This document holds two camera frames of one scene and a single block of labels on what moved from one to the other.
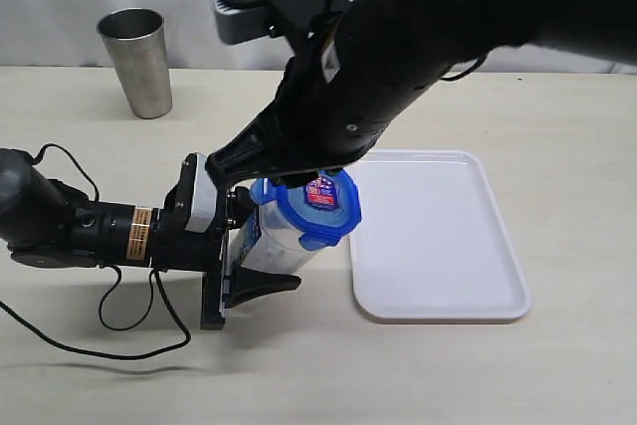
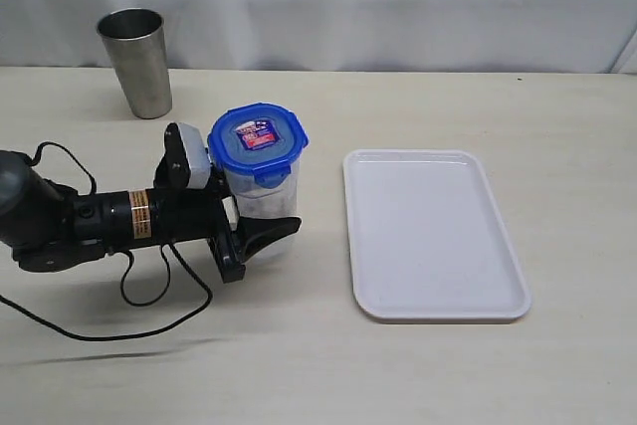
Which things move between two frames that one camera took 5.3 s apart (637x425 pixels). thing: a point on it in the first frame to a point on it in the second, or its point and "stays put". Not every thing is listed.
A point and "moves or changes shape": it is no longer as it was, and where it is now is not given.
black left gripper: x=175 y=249 to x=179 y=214
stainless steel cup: x=136 y=43 stays put
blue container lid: x=322 y=209 moves or changes shape
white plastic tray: x=432 y=243 stays put
